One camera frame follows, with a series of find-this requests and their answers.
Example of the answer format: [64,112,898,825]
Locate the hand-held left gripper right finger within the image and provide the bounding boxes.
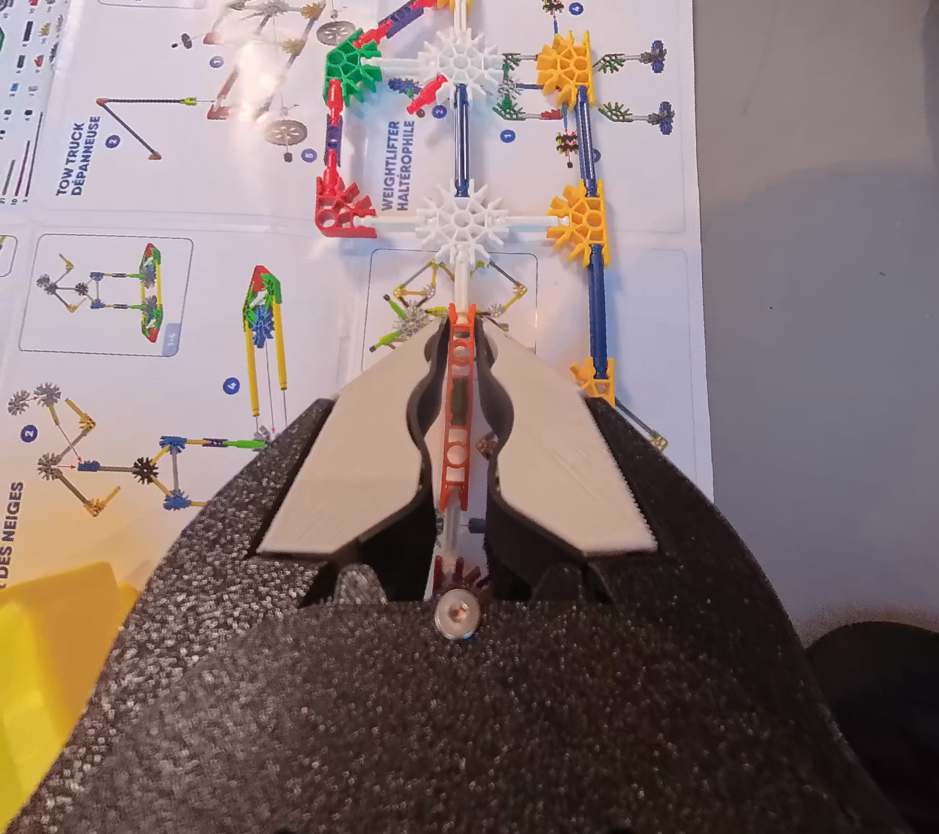
[477,324,657,594]

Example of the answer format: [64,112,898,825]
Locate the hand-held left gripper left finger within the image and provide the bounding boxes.
[257,321,444,597]

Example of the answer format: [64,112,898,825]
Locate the colourful rod connector toy model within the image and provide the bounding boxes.
[313,0,619,512]

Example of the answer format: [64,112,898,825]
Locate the yellow plastic bin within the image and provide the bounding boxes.
[0,563,140,834]

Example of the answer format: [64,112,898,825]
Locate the toy building instruction sheet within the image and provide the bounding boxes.
[0,0,715,600]

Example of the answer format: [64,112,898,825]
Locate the black textured pad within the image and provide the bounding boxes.
[805,622,939,834]

